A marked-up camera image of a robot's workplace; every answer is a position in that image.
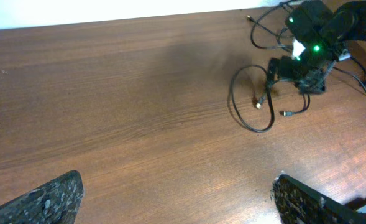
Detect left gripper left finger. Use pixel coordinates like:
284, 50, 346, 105
0, 170, 84, 224

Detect short black cable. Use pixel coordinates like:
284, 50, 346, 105
229, 63, 311, 134

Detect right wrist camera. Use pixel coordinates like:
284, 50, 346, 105
291, 38, 306, 60

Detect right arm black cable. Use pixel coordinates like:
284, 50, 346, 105
331, 55, 366, 108

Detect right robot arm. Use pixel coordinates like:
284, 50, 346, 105
277, 1, 366, 95

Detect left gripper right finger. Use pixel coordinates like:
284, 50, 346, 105
272, 174, 366, 224

